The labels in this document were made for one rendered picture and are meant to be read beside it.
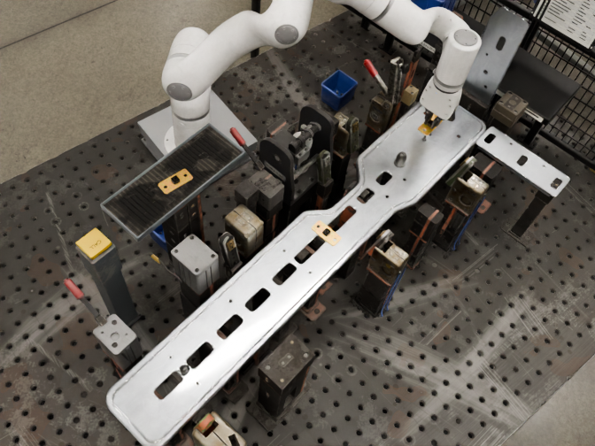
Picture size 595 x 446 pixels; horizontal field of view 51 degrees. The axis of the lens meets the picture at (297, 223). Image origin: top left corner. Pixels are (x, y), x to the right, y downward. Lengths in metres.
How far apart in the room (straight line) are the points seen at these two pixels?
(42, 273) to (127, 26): 2.00
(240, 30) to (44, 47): 2.16
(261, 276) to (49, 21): 2.53
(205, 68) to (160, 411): 0.89
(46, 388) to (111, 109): 1.77
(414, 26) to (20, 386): 1.43
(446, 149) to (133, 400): 1.15
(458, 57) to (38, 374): 1.43
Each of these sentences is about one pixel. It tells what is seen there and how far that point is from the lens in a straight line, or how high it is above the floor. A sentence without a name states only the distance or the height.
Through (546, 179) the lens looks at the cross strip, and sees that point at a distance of 2.03.
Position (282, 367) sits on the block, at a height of 1.03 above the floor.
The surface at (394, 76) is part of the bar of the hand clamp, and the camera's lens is 1.88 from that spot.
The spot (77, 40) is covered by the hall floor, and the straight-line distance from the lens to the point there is 3.72.
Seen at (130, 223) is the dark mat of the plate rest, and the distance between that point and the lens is 1.56.
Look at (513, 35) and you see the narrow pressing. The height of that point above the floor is 1.28.
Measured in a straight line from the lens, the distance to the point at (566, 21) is 2.22.
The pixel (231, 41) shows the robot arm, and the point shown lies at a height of 1.32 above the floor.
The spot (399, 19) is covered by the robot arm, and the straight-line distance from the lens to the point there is 1.60.
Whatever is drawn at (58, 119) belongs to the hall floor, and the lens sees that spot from 3.36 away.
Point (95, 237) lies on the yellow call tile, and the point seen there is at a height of 1.16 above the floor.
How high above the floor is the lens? 2.49
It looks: 59 degrees down
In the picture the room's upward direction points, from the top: 9 degrees clockwise
